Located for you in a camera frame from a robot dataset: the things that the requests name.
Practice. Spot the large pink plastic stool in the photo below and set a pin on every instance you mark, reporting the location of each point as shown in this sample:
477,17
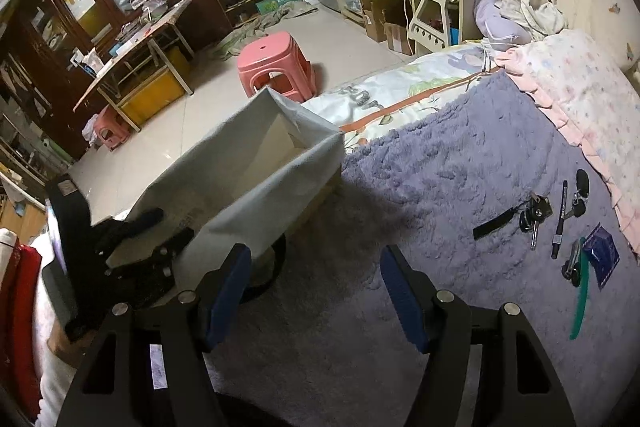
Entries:
272,52

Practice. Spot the black clip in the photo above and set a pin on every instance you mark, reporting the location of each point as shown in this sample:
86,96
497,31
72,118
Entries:
581,187

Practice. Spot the purple fluffy blanket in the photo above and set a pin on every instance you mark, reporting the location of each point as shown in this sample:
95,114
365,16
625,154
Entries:
450,157

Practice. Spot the grey fabric storage box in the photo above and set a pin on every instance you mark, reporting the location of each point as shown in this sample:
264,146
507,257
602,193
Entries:
250,202

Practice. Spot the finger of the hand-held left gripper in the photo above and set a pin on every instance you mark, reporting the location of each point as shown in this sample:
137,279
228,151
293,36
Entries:
170,244
145,218

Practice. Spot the floral bed sheet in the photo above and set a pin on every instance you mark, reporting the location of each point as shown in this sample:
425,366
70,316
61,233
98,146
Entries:
400,92

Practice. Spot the small pink plastic stool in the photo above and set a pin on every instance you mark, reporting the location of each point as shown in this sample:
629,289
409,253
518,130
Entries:
107,119

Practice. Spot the person's left forearm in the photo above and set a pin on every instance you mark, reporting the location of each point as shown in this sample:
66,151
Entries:
62,377

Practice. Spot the black marker pen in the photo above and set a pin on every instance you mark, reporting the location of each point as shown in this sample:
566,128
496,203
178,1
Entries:
560,217

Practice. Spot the purple pillow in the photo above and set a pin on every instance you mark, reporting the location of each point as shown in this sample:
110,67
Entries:
490,14

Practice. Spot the blue packet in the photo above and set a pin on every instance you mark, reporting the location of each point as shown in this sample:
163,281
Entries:
602,254

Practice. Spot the bunch of keys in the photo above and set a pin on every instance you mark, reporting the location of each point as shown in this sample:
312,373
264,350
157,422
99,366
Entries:
535,212

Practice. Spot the small black metal tool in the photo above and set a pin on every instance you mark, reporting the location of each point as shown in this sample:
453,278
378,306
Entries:
572,259

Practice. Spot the pink floral quilt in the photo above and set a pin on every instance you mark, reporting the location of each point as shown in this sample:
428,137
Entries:
585,82

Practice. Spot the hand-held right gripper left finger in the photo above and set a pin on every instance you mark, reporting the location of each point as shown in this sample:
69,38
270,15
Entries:
231,297

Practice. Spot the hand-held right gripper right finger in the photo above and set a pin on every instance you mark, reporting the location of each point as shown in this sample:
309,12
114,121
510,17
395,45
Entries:
400,297

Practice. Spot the cardboard box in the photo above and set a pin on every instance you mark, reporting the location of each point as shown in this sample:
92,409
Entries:
395,37

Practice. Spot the folding table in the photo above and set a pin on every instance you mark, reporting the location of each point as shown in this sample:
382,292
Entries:
135,44

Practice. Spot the grey cloth on floor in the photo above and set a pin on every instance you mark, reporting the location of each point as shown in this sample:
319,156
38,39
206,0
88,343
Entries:
260,24

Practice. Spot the green plastic strip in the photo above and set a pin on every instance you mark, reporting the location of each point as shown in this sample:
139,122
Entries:
580,302

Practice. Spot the pile of white clothes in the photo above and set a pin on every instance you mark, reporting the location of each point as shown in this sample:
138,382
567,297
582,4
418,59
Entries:
535,9

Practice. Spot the yellow plastic bin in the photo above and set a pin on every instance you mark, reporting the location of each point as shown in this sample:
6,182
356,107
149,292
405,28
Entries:
150,94

